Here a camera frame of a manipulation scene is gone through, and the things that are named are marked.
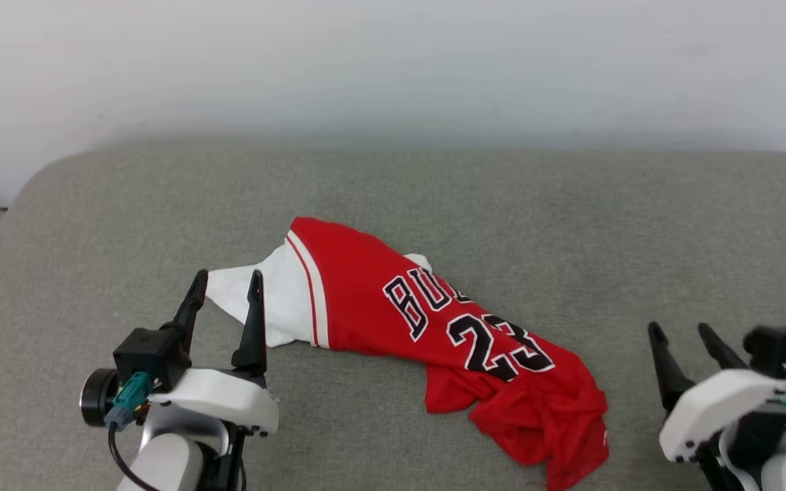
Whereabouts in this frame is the grey fabric sofa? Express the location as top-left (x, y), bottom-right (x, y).
top-left (0, 140), bottom-right (786, 491)

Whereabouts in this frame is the red white basketball jersey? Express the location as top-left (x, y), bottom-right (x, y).
top-left (205, 216), bottom-right (611, 491)

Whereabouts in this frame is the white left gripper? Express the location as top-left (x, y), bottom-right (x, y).
top-left (142, 269), bottom-right (280, 451)

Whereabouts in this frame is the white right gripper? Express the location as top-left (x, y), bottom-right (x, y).
top-left (647, 322), bottom-right (786, 463)

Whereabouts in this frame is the teal left camera connector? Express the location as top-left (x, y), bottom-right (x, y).
top-left (105, 372), bottom-right (154, 430)

